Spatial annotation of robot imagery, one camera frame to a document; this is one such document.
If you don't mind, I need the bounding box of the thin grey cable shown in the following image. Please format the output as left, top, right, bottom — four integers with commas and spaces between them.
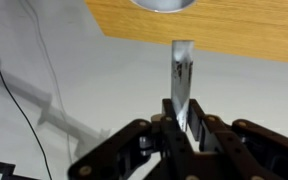
17, 0, 75, 165

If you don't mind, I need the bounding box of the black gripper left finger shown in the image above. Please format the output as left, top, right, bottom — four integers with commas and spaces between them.
67, 98, 200, 180

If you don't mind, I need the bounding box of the white ceramic mug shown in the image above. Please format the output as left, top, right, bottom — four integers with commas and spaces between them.
128, 0, 198, 14

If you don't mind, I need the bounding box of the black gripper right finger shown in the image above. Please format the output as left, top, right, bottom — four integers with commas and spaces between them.
186, 98, 288, 180

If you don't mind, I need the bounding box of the white marker with black cap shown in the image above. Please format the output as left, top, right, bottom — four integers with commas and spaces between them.
170, 39, 195, 133

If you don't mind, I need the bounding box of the black wall cable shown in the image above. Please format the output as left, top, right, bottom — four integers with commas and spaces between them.
0, 50, 54, 180

